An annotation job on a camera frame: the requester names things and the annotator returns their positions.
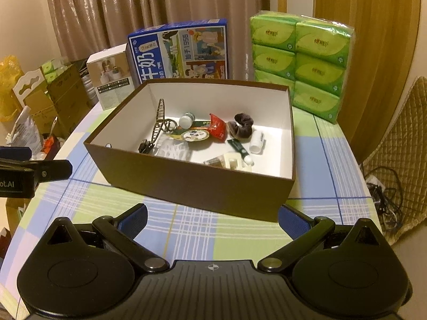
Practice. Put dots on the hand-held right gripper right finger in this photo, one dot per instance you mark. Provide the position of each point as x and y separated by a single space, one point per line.
293 221

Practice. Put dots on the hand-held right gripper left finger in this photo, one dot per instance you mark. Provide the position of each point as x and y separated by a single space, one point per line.
133 220

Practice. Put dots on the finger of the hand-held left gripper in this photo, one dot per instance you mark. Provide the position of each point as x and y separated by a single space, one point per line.
15 153
53 170

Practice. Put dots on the brown cardboard box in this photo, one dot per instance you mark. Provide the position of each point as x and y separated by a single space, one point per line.
186 186

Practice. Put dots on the clear box of floss picks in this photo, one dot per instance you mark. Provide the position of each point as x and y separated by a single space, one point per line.
173 150

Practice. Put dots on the white hair claw clip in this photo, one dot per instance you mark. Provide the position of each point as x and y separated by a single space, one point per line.
233 161

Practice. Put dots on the small white bottle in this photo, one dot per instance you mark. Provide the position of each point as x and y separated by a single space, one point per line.
257 141

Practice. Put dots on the dark green tube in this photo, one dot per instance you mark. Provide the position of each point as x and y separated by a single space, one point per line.
237 146

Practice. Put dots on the bag of cotton swabs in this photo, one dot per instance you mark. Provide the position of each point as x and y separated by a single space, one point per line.
215 161

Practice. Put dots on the green card with round badge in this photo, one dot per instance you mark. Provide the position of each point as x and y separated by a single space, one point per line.
193 135

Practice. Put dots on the brown hair scrunchie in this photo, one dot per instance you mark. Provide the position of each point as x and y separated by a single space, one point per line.
240 126

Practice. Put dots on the leopard print hair clip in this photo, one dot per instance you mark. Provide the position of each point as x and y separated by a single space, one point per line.
161 110

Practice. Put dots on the red packet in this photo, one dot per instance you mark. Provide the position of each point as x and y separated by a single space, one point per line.
218 126

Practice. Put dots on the checkered cloth desktop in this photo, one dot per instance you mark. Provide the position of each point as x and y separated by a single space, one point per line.
213 233

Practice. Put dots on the white plastic bag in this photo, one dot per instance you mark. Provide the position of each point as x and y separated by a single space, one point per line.
23 126

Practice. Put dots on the low brown cardboard carton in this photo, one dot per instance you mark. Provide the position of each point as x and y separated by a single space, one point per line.
15 215

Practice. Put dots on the yellow plastic bag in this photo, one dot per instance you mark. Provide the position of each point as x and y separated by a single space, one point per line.
8 83

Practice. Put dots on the large brown cardboard carton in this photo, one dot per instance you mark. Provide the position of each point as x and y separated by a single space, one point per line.
70 100

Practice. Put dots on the white product box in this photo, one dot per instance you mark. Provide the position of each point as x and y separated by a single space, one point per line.
110 80

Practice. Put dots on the quilted cushion chair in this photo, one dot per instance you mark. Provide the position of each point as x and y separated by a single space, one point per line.
407 146

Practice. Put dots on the stack of green tissue packs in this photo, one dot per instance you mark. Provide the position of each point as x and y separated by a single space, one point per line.
317 70

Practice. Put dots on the blue milk carton box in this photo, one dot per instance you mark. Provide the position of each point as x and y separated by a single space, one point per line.
180 50

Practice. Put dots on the beige curtain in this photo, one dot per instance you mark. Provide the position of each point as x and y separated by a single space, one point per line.
133 3

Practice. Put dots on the brown wooden door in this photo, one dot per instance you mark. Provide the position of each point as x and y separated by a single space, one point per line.
373 40

